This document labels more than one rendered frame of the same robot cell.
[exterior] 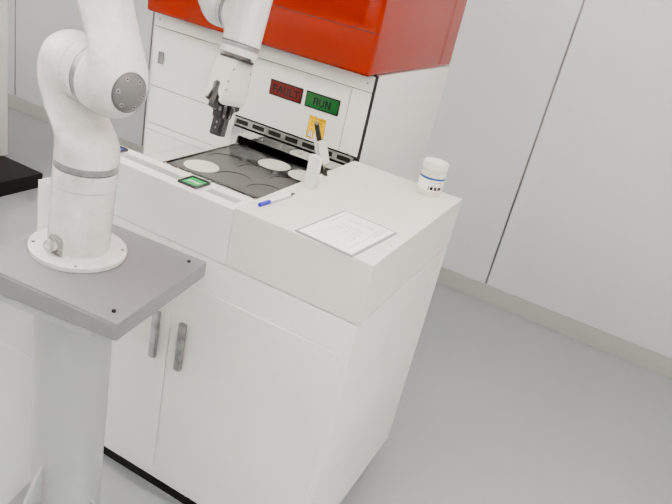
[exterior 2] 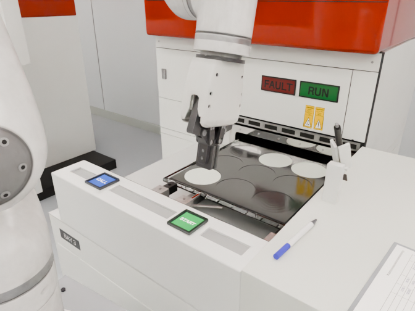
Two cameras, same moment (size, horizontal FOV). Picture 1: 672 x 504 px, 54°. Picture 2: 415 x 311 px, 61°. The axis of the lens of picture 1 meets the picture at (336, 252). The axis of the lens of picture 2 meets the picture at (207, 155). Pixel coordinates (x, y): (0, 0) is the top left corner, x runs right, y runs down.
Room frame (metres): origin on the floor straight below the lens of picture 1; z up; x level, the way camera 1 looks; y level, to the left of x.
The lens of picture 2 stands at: (0.92, 0.18, 1.35)
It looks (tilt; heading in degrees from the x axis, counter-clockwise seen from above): 24 degrees down; 16
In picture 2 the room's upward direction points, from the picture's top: straight up
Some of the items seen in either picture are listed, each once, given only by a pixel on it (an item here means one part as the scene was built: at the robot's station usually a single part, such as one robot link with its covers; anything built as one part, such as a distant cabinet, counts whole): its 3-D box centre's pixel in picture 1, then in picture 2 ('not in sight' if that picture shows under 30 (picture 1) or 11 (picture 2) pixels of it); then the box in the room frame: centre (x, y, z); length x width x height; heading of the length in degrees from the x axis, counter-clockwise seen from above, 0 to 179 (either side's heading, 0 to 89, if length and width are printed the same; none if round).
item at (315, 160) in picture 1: (318, 161); (338, 168); (1.61, 0.10, 1.03); 0.06 x 0.04 x 0.13; 158
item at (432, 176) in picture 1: (432, 177); not in sight; (1.77, -0.21, 1.01); 0.07 x 0.07 x 0.10
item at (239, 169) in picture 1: (254, 171); (256, 173); (1.80, 0.28, 0.90); 0.34 x 0.34 x 0.01; 68
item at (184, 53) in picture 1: (250, 104); (244, 102); (2.08, 0.38, 1.02); 0.81 x 0.03 x 0.40; 68
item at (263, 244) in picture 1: (356, 228); (399, 248); (1.56, -0.04, 0.89); 0.62 x 0.35 x 0.14; 158
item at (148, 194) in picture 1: (150, 193); (144, 228); (1.49, 0.48, 0.89); 0.55 x 0.09 x 0.14; 68
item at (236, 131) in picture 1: (287, 159); (286, 150); (2.00, 0.22, 0.89); 0.44 x 0.02 x 0.10; 68
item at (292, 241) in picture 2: (277, 198); (297, 237); (1.44, 0.16, 0.97); 0.14 x 0.01 x 0.01; 154
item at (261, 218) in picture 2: (216, 185); (218, 201); (1.63, 0.35, 0.90); 0.38 x 0.01 x 0.01; 68
